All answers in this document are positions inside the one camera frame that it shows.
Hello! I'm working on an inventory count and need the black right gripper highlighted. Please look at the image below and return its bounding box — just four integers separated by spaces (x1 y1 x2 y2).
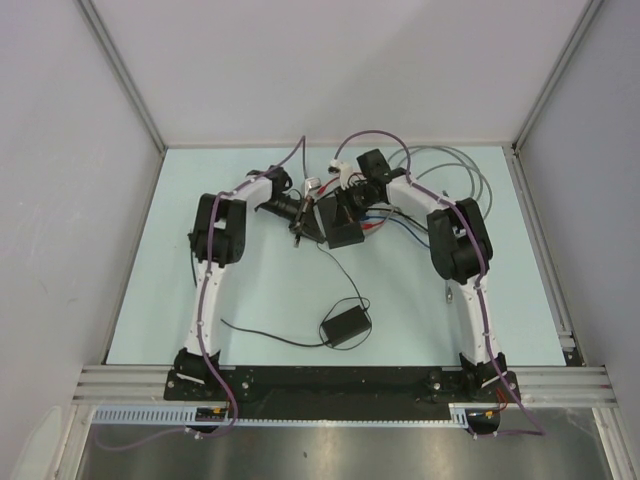
333 182 380 229

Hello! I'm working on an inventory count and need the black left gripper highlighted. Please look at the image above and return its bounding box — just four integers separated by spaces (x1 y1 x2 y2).
258 196 324 244

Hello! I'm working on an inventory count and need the black network switch box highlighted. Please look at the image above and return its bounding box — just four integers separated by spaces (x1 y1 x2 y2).
317 197 365 249

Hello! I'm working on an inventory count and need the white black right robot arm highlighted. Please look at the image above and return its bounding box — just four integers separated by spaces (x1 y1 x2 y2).
330 149 510 401

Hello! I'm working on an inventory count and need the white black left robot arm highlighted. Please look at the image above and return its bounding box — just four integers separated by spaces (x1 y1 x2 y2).
174 166 325 400

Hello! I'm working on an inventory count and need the black power adapter brick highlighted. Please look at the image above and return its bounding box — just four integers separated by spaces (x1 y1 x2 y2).
319 306 372 348

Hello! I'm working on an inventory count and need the blue ethernet cable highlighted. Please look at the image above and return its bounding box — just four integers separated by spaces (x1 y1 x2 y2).
364 212 431 249

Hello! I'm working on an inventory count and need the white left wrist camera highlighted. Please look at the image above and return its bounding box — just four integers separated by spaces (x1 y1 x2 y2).
303 177 322 199

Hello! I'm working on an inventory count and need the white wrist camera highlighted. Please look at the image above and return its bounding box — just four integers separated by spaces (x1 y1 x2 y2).
327 158 354 189
303 177 322 199

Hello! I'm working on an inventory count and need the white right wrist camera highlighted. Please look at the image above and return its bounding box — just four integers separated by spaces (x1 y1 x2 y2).
327 158 354 189

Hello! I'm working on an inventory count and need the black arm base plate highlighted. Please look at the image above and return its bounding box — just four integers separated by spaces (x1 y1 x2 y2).
164 364 524 434

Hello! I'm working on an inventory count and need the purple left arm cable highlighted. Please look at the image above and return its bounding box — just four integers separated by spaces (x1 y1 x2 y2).
94 134 309 454

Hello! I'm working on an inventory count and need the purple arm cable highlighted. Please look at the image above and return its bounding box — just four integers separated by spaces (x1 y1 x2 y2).
94 134 309 454
333 128 546 437

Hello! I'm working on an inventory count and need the aluminium front frame rail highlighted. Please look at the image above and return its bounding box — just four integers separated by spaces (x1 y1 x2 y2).
73 365 617 407

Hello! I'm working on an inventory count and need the grey slotted cable duct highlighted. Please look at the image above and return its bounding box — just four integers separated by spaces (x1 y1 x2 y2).
93 404 468 428

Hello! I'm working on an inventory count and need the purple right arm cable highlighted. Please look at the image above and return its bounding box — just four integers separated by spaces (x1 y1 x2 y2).
333 128 546 437

